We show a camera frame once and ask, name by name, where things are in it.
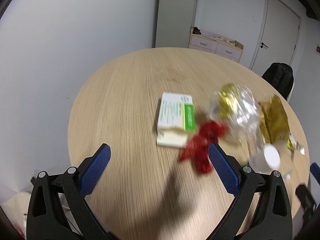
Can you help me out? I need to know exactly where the red wrapper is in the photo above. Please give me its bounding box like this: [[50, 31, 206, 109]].
[[178, 120, 229, 174]]

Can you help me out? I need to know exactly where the white paper bag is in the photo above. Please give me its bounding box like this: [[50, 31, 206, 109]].
[[1, 192, 31, 236]]

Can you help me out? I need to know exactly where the gold snack bag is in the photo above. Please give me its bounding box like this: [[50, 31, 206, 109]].
[[258, 94, 305, 155]]

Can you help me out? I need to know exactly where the white plastic chair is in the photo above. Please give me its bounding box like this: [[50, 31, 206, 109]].
[[286, 81, 295, 102]]

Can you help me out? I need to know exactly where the crushed clear plastic bottle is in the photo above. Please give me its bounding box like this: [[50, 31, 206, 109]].
[[207, 83, 293, 181]]

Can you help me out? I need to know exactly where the green white medicine box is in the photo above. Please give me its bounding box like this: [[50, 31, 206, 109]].
[[157, 93, 196, 148]]

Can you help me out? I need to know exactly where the white door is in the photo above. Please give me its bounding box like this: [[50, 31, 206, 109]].
[[251, 0, 301, 76]]

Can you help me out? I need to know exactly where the pink drawer cabinet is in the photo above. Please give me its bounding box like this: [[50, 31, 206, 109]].
[[189, 27, 244, 63]]

